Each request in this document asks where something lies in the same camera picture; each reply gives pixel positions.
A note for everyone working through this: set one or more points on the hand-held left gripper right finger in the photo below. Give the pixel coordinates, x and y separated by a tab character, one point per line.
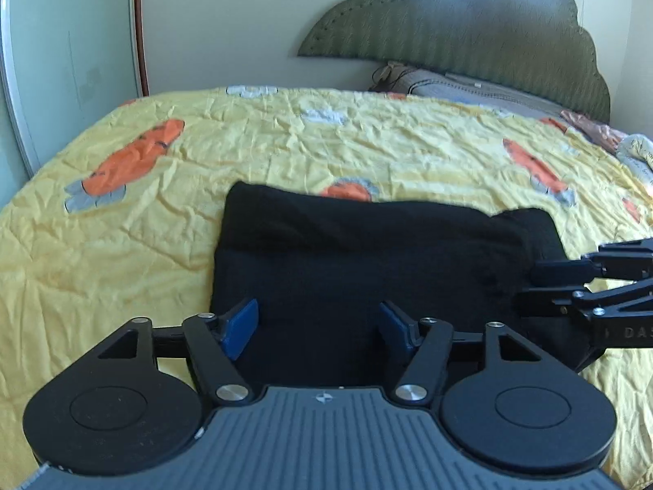
395	324

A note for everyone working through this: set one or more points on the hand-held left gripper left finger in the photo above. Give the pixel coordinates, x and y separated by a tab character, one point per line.
240	324

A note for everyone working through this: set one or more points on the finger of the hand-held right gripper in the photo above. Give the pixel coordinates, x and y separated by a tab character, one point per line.
546	303
566	270

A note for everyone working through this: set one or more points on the black pants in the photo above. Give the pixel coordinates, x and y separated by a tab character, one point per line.
357	255

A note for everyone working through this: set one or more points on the yellow flower print blanket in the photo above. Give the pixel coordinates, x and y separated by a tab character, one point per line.
153	240

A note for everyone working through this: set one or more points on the white printed cloth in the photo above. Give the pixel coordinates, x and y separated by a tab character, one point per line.
637	155

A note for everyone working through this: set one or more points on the pink pillow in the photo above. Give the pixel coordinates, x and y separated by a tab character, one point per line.
594	130

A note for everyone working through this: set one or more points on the grey denim pillow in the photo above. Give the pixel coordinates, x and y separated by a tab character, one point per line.
459	88

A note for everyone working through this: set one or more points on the brown cloth item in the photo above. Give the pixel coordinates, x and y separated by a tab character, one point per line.
387	77

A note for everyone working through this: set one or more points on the green scalloped headboard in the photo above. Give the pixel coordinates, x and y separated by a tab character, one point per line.
459	25

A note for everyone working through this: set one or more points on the wardrobe door with brown edge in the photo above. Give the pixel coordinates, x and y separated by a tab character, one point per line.
76	35

